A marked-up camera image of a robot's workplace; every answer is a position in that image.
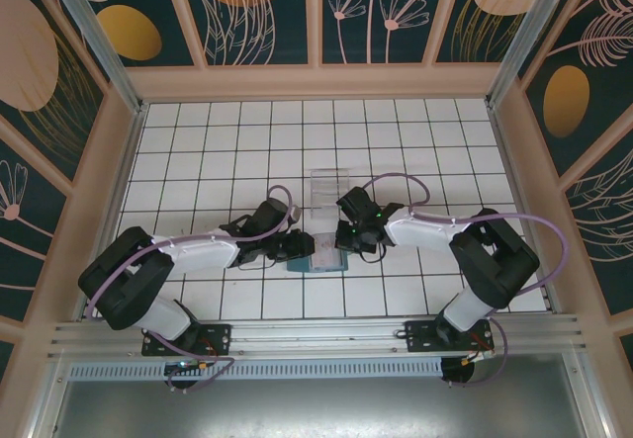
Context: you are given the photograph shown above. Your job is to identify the teal leather card holder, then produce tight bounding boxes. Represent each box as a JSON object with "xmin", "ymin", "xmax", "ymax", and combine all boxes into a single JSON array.
[{"xmin": 286, "ymin": 232, "xmax": 350, "ymax": 275}]

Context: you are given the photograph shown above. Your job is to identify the small circuit board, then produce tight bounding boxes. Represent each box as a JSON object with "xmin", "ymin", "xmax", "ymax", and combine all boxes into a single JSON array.
[{"xmin": 165, "ymin": 360, "xmax": 212, "ymax": 375}]

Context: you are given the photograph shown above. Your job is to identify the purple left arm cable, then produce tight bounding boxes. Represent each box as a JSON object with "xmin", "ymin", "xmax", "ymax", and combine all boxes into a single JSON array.
[{"xmin": 86, "ymin": 184, "xmax": 298, "ymax": 393}]

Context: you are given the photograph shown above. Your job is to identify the aluminium corner post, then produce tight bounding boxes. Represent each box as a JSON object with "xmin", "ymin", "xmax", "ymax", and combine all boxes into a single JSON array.
[
  {"xmin": 42, "ymin": 0, "xmax": 149, "ymax": 116},
  {"xmin": 487, "ymin": 0, "xmax": 594, "ymax": 111}
]

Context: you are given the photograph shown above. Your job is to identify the clear acrylic card stand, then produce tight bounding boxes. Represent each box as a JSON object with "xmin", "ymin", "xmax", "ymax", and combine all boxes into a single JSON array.
[{"xmin": 310, "ymin": 168, "xmax": 351, "ymax": 219}]

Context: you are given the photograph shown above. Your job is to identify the grey slotted cable duct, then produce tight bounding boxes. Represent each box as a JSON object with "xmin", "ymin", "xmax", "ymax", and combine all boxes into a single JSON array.
[{"xmin": 66, "ymin": 358, "xmax": 444, "ymax": 380}]

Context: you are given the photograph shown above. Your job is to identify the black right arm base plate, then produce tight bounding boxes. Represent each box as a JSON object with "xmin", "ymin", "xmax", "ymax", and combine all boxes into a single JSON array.
[{"xmin": 404, "ymin": 319, "xmax": 496, "ymax": 355}]

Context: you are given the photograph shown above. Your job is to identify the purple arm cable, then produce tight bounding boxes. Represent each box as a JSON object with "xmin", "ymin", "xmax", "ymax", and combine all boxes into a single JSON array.
[
  {"xmin": 86, "ymin": 184, "xmax": 298, "ymax": 393},
  {"xmin": 363, "ymin": 173, "xmax": 570, "ymax": 390}
]

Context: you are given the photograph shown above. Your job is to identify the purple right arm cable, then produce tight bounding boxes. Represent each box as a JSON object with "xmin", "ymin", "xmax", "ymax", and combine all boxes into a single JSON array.
[{"xmin": 363, "ymin": 173, "xmax": 570, "ymax": 390}]

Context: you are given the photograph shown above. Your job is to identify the aluminium profile rail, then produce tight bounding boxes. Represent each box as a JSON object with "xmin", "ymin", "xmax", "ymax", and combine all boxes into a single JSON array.
[{"xmin": 46, "ymin": 313, "xmax": 588, "ymax": 360}]

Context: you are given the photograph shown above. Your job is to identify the pale credit card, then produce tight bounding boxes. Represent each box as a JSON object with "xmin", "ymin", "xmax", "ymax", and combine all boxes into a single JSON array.
[{"xmin": 313, "ymin": 233, "xmax": 344, "ymax": 271}]

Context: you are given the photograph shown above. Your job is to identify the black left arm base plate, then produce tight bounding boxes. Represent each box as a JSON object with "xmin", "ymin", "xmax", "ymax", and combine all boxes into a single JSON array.
[{"xmin": 141, "ymin": 322, "xmax": 233, "ymax": 358}]

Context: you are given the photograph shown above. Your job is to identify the grey metal sheet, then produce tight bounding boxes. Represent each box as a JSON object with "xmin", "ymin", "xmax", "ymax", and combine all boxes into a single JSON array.
[{"xmin": 29, "ymin": 353, "xmax": 612, "ymax": 438}]

